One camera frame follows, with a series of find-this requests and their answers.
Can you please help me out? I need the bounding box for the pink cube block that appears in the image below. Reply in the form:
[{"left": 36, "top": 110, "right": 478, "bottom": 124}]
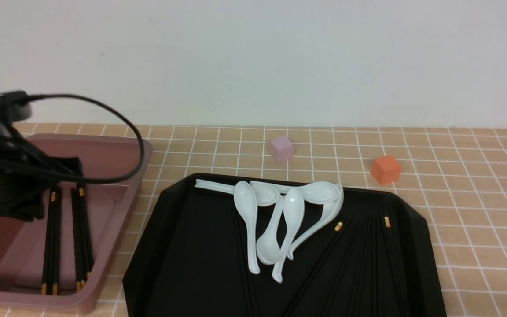
[{"left": 269, "top": 135, "right": 294, "bottom": 163}]

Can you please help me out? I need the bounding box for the black chopstick gold tip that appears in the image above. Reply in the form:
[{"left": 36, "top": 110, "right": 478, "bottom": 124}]
[
  {"left": 383, "top": 216, "right": 406, "bottom": 317},
  {"left": 40, "top": 188, "right": 55, "bottom": 295},
  {"left": 77, "top": 185, "right": 93, "bottom": 283},
  {"left": 280, "top": 220, "right": 345, "bottom": 317},
  {"left": 70, "top": 188, "right": 86, "bottom": 292},
  {"left": 51, "top": 188, "right": 59, "bottom": 295}
]

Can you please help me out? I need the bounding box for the orange cube block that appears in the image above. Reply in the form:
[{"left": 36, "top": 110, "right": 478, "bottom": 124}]
[{"left": 371, "top": 155, "right": 402, "bottom": 185}]

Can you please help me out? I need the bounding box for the white ceramic spoon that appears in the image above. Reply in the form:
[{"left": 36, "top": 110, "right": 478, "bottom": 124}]
[
  {"left": 272, "top": 188, "right": 305, "bottom": 283},
  {"left": 287, "top": 183, "right": 344, "bottom": 260},
  {"left": 195, "top": 179, "right": 284, "bottom": 207},
  {"left": 234, "top": 181, "right": 260, "bottom": 275},
  {"left": 256, "top": 196, "right": 284, "bottom": 265},
  {"left": 250, "top": 181, "right": 340, "bottom": 205}
]

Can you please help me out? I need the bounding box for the pink plastic bin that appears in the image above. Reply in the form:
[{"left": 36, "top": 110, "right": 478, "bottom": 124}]
[{"left": 0, "top": 134, "right": 146, "bottom": 314}]

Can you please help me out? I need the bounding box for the black cable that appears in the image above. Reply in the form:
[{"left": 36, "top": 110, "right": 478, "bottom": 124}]
[{"left": 27, "top": 93, "right": 145, "bottom": 184}]

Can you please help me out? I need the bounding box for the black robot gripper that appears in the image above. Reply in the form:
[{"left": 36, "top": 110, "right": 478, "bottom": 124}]
[{"left": 0, "top": 92, "right": 83, "bottom": 221}]

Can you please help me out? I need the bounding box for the black plastic tray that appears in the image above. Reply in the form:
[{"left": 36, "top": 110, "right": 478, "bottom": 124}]
[{"left": 123, "top": 173, "right": 447, "bottom": 317}]

